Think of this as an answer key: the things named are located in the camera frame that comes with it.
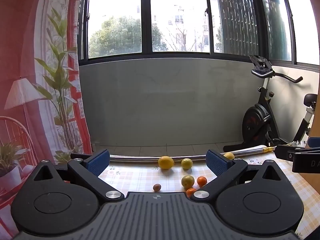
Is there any printed plant curtain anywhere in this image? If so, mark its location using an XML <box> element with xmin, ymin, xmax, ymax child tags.
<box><xmin>0</xmin><ymin>0</ymin><xmax>93</xmax><ymax>240</ymax></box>

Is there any greenish yellow citrus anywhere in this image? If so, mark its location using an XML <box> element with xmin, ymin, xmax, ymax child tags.
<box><xmin>181</xmin><ymin>175</ymin><xmax>195</xmax><ymax>190</ymax></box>

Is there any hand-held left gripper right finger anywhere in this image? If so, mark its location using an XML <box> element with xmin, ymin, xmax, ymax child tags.
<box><xmin>190</xmin><ymin>149</ymin><xmax>288</xmax><ymax>202</ymax></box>

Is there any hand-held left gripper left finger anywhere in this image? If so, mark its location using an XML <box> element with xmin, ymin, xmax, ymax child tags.
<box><xmin>29</xmin><ymin>149</ymin><xmax>125</xmax><ymax>201</ymax></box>

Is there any wooden cabinet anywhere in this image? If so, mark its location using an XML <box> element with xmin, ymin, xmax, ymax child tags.
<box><xmin>300</xmin><ymin>126</ymin><xmax>320</xmax><ymax>195</ymax></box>

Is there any black exercise bike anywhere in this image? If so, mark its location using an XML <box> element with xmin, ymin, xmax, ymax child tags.
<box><xmin>223</xmin><ymin>54</ymin><xmax>319</xmax><ymax>153</ymax></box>

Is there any large yellow lemon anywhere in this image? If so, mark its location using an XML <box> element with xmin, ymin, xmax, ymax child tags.
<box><xmin>158</xmin><ymin>156</ymin><xmax>175</xmax><ymax>170</ymax></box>

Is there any checkered floral tablecloth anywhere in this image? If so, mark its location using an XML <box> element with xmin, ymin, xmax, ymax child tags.
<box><xmin>97</xmin><ymin>152</ymin><xmax>320</xmax><ymax>240</ymax></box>

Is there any metal window grille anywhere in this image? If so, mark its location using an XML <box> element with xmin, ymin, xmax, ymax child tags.
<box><xmin>215</xmin><ymin>0</ymin><xmax>292</xmax><ymax>61</ymax></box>

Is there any telescopic metal pole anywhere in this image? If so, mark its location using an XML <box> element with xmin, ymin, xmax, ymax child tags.
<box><xmin>70</xmin><ymin>145</ymin><xmax>278</xmax><ymax>161</ymax></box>

